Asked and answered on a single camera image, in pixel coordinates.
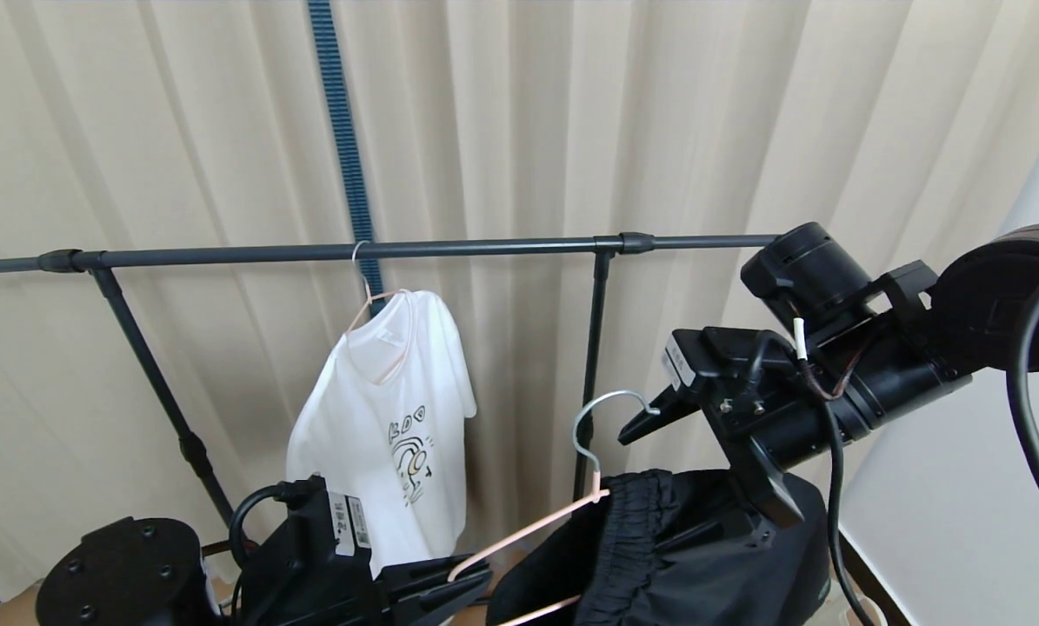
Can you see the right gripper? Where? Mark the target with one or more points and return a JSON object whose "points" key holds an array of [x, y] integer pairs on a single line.
{"points": [[797, 426]]}

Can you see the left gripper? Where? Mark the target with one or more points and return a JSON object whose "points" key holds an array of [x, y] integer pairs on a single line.
{"points": [[310, 604]]}

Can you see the black clothes rack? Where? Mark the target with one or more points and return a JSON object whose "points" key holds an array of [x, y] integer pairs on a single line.
{"points": [[484, 249]]}

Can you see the window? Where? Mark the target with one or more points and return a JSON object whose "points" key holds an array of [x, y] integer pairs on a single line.
{"points": [[345, 130]]}

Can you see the black garment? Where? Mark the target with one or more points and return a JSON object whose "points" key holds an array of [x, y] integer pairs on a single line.
{"points": [[702, 565]]}

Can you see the pink clothes hanger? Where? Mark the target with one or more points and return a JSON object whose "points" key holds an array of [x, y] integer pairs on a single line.
{"points": [[364, 287], [528, 532]]}

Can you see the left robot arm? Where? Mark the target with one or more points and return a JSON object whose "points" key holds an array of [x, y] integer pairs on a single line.
{"points": [[119, 565]]}

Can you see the beige curtain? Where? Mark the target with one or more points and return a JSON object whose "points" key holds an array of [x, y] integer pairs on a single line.
{"points": [[136, 104], [658, 113]]}

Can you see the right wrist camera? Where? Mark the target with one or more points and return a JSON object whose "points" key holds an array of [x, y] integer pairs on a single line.
{"points": [[710, 356]]}

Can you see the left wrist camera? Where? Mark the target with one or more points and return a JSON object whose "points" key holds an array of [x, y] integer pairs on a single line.
{"points": [[328, 522]]}

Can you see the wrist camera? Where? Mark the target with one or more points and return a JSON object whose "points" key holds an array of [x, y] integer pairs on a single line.
{"points": [[328, 522], [710, 356]]}

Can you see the white garment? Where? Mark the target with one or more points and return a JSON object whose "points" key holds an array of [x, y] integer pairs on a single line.
{"points": [[371, 435]]}

